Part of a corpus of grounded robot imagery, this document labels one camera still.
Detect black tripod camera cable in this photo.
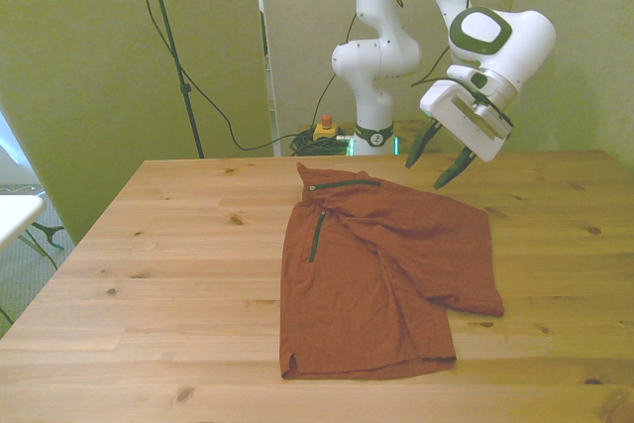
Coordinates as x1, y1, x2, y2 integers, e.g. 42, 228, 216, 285
126, 0, 318, 153

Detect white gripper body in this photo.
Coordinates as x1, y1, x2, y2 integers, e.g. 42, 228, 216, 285
419, 79, 512, 163

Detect yellow emergency stop button box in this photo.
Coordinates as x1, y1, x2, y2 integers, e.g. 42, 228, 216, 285
312, 114, 348, 143

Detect dark coiled cable bundle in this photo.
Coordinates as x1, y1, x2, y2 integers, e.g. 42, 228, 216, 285
288, 129, 354, 158

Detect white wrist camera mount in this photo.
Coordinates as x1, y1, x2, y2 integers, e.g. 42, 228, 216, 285
446, 64, 515, 128

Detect rust orange shorts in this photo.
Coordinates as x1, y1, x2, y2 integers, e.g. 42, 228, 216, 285
278, 161, 505, 380

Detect black tripod stand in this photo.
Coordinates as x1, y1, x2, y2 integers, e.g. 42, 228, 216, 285
126, 0, 205, 159

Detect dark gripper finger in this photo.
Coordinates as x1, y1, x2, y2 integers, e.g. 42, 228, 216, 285
433, 145, 479, 190
404, 118, 442, 169

